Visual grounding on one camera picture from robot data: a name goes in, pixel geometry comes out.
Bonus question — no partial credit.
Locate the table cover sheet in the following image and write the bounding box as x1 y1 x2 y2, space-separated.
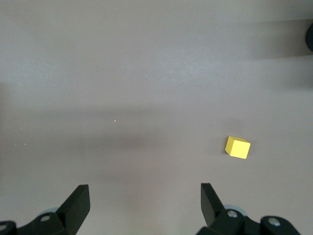
0 0 313 235

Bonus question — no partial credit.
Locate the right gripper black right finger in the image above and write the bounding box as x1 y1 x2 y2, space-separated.
197 183 300 235

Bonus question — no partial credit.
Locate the black round object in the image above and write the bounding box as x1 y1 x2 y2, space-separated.
304 22 313 52

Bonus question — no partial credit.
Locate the yellow cube block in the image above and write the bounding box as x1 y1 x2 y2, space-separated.
224 136 251 160

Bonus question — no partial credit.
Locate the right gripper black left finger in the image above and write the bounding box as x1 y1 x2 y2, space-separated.
0 185 90 235

